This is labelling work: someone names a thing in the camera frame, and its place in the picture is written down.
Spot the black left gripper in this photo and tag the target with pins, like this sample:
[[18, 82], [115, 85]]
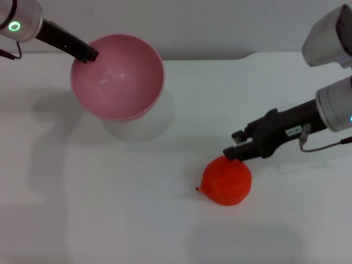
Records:
[[60, 39]]

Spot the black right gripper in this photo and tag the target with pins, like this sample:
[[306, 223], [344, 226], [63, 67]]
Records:
[[283, 125]]

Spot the soft orange toy fruit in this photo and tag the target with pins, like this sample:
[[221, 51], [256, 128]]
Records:
[[228, 184]]

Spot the pink plastic bowl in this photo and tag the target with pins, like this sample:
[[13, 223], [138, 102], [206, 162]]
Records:
[[118, 88]]

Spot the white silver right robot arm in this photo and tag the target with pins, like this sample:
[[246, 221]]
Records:
[[336, 105]]

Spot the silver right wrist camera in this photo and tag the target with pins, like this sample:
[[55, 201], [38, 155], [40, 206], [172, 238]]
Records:
[[325, 41]]

